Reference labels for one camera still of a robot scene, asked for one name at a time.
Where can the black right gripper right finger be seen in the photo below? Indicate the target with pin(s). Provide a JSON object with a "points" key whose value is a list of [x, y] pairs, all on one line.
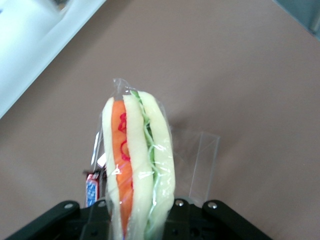
{"points": [[215, 220]]}

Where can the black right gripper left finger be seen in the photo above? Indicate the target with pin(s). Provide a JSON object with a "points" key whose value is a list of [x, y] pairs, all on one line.
{"points": [[62, 220]]}

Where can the triangle sandwich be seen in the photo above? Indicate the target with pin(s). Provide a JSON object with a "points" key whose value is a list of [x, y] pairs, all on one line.
{"points": [[135, 160]]}

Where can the snickers chocolate bar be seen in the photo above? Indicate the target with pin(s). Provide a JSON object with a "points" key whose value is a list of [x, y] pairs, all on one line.
{"points": [[92, 190]]}

